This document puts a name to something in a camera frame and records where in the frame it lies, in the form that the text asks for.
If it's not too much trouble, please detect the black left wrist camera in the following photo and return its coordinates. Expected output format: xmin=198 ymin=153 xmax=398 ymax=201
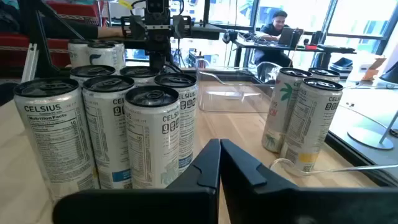
xmin=145 ymin=0 xmax=166 ymax=15

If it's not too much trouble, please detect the group of white Celsius cans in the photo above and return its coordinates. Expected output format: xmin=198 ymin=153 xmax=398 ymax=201
xmin=17 ymin=0 xmax=398 ymax=187

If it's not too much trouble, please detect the silver aluminium bracket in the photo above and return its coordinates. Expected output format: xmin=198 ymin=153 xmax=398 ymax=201
xmin=21 ymin=42 xmax=40 ymax=84

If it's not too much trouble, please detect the grey chair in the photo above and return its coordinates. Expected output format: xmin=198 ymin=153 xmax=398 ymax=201
xmin=256 ymin=61 xmax=282 ymax=84

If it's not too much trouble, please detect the person's forearm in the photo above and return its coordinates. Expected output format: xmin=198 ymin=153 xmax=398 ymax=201
xmin=42 ymin=17 xmax=100 ymax=40

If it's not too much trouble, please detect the grey laptop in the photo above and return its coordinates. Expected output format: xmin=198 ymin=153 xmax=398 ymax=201
xmin=277 ymin=27 xmax=305 ymax=48

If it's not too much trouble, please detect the Arctic Vibe Celsius can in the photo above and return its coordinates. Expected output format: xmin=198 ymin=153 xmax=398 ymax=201
xmin=87 ymin=42 xmax=119 ymax=68
xmin=82 ymin=75 xmax=136 ymax=190
xmin=69 ymin=64 xmax=116 ymax=88
xmin=154 ymin=73 xmax=199 ymax=175

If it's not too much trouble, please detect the clear plastic bin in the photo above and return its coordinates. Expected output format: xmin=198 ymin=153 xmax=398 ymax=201
xmin=269 ymin=157 xmax=398 ymax=180
xmin=195 ymin=66 xmax=276 ymax=114

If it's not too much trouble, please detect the black office desk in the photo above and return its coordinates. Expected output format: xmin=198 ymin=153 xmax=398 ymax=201
xmin=232 ymin=37 xmax=358 ymax=68

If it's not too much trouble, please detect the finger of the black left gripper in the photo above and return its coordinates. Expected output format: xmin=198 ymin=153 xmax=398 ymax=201
xmin=149 ymin=29 xmax=160 ymax=53
xmin=159 ymin=29 xmax=170 ymax=53

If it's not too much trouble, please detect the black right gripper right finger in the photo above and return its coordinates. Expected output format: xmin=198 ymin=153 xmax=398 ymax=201
xmin=220 ymin=138 xmax=398 ymax=224

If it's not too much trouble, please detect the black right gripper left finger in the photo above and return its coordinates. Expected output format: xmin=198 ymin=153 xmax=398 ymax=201
xmin=52 ymin=138 xmax=222 ymax=224

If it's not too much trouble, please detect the orange cardboard stand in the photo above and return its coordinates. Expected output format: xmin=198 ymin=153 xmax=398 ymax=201
xmin=362 ymin=57 xmax=387 ymax=82

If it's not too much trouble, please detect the dark grey desk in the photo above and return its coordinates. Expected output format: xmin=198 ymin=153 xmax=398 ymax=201
xmin=189 ymin=24 xmax=227 ymax=40

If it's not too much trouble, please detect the person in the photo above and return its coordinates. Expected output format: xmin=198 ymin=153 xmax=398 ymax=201
xmin=253 ymin=10 xmax=295 ymax=68

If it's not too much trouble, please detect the red patterned sofa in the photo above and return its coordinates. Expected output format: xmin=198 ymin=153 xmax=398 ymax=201
xmin=0 ymin=0 xmax=105 ymax=69

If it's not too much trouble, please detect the person's hand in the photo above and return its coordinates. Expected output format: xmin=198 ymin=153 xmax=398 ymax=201
xmin=98 ymin=27 xmax=124 ymax=39

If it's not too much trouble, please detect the blue tray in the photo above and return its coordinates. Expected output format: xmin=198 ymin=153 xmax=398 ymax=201
xmin=328 ymin=57 xmax=354 ymax=78

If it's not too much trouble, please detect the white round pedestal base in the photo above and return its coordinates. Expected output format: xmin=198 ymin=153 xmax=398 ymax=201
xmin=346 ymin=110 xmax=398 ymax=151

